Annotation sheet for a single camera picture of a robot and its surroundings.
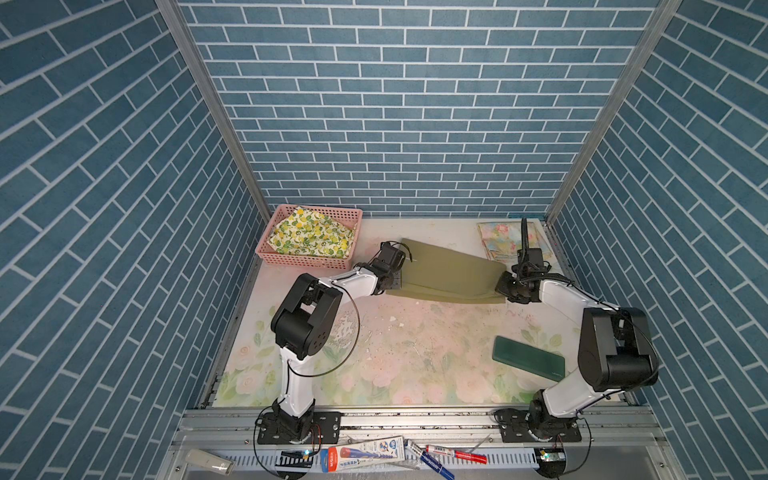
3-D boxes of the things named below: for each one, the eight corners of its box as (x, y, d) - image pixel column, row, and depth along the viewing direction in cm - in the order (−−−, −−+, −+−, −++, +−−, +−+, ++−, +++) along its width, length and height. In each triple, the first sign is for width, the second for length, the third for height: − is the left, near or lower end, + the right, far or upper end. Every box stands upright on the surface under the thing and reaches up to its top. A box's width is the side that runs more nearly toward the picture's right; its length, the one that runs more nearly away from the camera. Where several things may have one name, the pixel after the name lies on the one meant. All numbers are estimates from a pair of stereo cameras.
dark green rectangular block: (491, 359, 87) (493, 356, 85) (493, 338, 91) (495, 335, 89) (561, 381, 83) (565, 379, 81) (560, 359, 88) (564, 355, 85)
